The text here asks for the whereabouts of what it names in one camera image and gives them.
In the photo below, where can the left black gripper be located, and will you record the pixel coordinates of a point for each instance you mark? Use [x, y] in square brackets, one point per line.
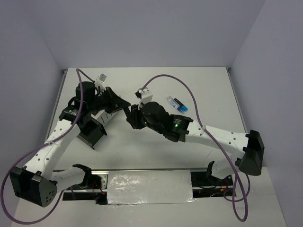
[116, 102]

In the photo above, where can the white mesh organizer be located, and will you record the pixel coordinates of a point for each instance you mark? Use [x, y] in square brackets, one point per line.
[102, 116]

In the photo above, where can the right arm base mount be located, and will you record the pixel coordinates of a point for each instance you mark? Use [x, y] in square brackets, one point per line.
[204, 185]

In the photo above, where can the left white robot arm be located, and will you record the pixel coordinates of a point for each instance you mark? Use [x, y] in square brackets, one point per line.
[35, 181]

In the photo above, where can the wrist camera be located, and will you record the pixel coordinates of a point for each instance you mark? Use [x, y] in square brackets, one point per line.
[145, 96]
[99, 83]

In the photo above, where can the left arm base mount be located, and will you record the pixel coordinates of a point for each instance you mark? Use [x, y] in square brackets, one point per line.
[80, 183]

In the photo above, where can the silver foil cover plate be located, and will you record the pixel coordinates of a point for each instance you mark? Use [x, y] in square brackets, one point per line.
[149, 187]

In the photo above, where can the black mesh organizer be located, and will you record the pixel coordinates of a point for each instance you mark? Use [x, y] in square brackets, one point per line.
[91, 133]

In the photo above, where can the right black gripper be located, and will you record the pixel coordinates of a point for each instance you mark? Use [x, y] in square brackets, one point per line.
[133, 117]

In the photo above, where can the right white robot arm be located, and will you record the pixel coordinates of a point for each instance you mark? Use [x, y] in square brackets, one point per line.
[243, 151]

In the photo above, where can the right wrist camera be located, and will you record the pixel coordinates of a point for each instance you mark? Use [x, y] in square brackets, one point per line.
[145, 96]

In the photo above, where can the blue capped pen pack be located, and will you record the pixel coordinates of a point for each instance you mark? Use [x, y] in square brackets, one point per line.
[176, 104]

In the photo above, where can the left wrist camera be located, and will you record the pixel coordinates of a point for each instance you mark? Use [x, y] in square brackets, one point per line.
[99, 83]

